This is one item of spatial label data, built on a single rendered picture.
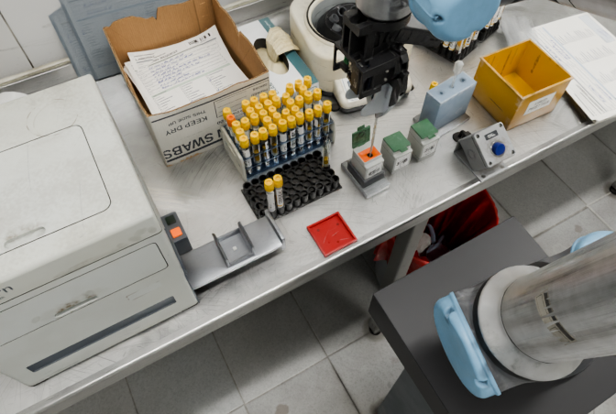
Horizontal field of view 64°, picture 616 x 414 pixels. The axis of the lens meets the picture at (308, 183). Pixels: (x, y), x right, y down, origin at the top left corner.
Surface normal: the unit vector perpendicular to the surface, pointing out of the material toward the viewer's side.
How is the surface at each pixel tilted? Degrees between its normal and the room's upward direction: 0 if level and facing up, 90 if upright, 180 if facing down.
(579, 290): 86
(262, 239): 0
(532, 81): 90
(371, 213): 0
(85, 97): 0
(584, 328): 92
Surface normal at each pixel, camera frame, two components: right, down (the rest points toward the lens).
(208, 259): 0.00, -0.56
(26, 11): 0.49, 0.72
